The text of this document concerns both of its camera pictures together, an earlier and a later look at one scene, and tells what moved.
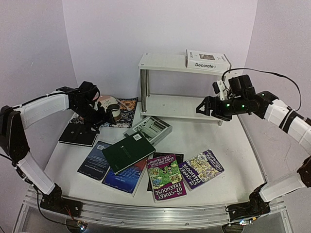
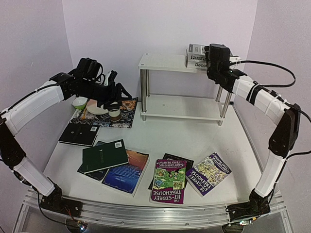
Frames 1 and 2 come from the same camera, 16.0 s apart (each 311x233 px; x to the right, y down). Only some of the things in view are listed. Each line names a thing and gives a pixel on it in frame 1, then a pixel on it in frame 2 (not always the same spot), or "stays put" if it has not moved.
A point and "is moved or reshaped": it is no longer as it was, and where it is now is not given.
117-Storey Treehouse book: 165,178 is moved or reshaped
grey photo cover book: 152,128 → 199,49
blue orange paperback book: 127,179 stays put
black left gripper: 103,117 → 114,96
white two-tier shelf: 172,105 stays put
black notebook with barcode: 78,134 stays put
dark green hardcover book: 124,154 → 103,156
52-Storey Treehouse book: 199,169 is moved or reshaped
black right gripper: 214,108 → 212,73
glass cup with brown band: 115,109 stays put
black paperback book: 180,157 → 189,163
